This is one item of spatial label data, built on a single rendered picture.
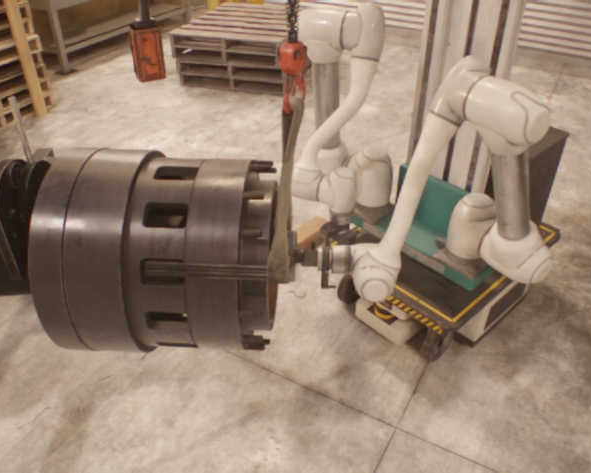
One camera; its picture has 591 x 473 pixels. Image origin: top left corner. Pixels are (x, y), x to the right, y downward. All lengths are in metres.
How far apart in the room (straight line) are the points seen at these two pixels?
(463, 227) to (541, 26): 4.58
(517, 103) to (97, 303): 1.11
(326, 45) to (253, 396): 1.35
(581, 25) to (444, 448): 4.98
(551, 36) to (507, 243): 4.72
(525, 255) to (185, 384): 1.38
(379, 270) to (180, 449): 1.06
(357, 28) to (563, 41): 4.65
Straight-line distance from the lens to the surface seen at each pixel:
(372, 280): 1.43
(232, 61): 4.90
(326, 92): 2.05
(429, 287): 2.23
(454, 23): 2.07
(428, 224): 2.28
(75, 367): 2.47
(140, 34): 1.11
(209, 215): 1.25
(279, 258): 1.38
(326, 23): 1.92
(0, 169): 1.40
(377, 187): 2.19
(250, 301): 1.31
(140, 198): 1.32
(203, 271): 1.23
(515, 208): 1.70
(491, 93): 1.47
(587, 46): 6.38
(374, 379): 2.28
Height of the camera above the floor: 1.76
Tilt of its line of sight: 36 degrees down
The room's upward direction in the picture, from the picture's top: straight up
